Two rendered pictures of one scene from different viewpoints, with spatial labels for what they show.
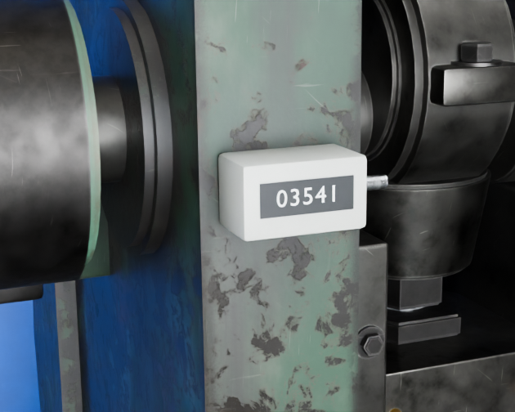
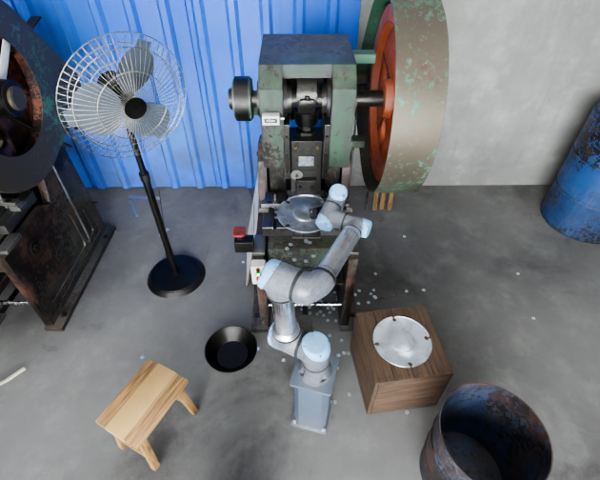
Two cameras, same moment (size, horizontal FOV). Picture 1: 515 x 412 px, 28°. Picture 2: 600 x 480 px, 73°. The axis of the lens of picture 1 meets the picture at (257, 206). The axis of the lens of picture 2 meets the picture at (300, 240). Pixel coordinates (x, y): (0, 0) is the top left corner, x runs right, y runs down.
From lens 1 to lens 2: 1.30 m
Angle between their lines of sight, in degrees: 35
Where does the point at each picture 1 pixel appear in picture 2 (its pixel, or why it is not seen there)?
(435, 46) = (301, 95)
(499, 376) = (313, 144)
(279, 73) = (270, 102)
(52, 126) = (243, 104)
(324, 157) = (272, 115)
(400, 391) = (296, 144)
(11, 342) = not seen: hidden behind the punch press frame
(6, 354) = not seen: hidden behind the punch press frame
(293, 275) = (273, 128)
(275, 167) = (266, 116)
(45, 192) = (243, 112)
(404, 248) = (300, 122)
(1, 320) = not seen: hidden behind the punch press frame
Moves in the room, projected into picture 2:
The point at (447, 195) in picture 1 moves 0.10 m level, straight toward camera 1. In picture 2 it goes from (307, 116) to (294, 126)
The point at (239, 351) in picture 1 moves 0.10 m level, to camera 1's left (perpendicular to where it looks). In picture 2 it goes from (267, 136) to (245, 132)
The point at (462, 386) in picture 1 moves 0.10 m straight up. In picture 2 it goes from (307, 145) to (307, 124)
